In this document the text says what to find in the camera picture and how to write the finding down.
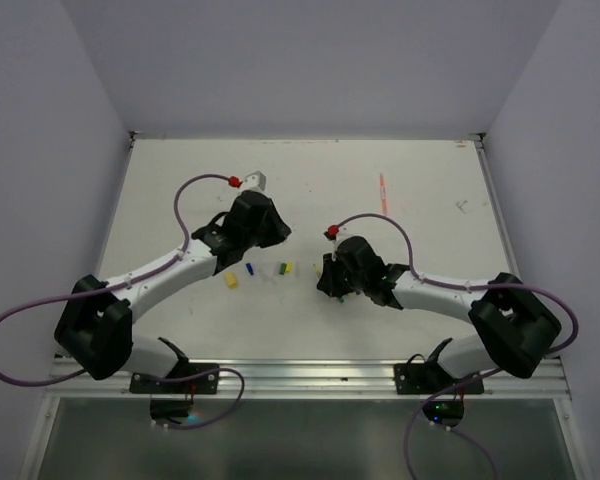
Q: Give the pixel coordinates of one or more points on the yellow pen cap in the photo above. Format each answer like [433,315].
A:
[231,280]

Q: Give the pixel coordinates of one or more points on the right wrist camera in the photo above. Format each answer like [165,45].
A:
[340,237]

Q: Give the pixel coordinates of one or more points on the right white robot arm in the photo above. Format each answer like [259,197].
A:
[514,330]

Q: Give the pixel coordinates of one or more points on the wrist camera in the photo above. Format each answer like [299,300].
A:
[255,181]
[340,237]

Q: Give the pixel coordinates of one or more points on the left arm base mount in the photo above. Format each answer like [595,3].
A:
[163,371]

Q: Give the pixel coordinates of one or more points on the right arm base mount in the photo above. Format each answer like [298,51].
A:
[423,376]

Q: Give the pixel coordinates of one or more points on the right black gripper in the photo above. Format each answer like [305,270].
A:
[327,281]

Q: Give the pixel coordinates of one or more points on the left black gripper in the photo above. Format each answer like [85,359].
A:
[279,229]

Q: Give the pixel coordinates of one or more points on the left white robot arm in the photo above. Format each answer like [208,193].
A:
[96,326]

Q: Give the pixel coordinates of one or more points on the orange highlighter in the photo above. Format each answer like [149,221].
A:
[383,198]

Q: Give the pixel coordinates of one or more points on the aluminium rail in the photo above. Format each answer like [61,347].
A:
[370,379]

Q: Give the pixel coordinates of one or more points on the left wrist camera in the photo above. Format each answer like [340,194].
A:
[255,181]

